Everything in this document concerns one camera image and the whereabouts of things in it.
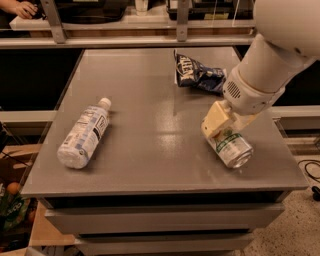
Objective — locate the black tray on shelf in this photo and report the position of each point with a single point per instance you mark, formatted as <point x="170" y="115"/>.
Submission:
<point x="220" y="9"/>

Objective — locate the orange fruit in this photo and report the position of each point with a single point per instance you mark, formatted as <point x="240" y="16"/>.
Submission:
<point x="13" y="188"/>

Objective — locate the green silver 7up can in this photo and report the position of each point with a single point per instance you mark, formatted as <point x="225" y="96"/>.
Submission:
<point x="231" y="147"/>

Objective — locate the grey drawer cabinet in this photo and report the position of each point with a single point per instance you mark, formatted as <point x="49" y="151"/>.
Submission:
<point x="162" y="223"/>

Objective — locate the dark blue chip bag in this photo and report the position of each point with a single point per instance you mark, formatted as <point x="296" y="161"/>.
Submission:
<point x="191" y="73"/>

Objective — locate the person's hand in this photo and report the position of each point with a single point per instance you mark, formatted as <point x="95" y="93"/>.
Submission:
<point x="25" y="9"/>

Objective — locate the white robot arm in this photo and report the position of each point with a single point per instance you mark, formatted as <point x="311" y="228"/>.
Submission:
<point x="287" y="42"/>

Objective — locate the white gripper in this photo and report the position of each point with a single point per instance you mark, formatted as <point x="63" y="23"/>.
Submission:
<point x="247" y="95"/>

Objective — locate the clear plastic water bottle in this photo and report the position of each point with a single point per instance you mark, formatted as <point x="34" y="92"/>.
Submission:
<point x="79" y="145"/>

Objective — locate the green snack package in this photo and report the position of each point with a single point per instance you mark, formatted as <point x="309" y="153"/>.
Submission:
<point x="13" y="209"/>

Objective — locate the metal shelf bracket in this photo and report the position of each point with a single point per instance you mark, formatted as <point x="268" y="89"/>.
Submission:
<point x="182" y="20"/>
<point x="54" y="21"/>

